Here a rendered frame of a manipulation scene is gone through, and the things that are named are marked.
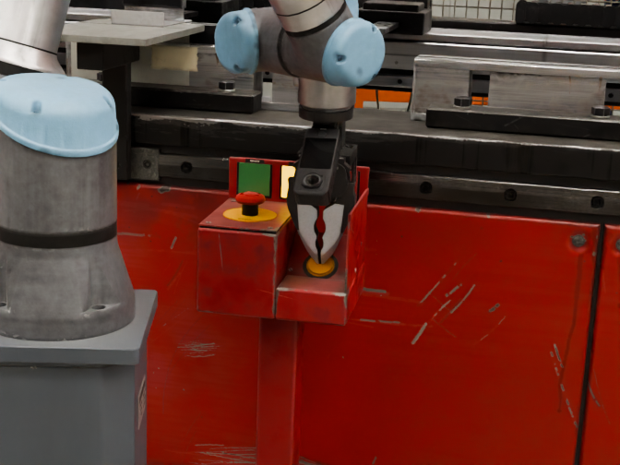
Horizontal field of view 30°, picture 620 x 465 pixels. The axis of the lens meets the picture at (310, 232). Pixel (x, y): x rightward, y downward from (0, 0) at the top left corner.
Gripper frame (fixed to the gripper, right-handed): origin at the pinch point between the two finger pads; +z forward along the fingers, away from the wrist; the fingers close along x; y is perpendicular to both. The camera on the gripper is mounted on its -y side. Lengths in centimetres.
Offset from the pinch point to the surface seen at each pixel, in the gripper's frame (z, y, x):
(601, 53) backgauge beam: -19, 57, -37
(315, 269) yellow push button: 1.8, -0.3, 0.4
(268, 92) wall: 84, 448, 110
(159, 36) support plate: -25.7, 13.2, 26.0
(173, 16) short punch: -25, 36, 31
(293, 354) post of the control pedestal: 13.6, -2.4, 2.8
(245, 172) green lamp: -7.9, 9.4, 12.5
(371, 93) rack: 25, 206, 22
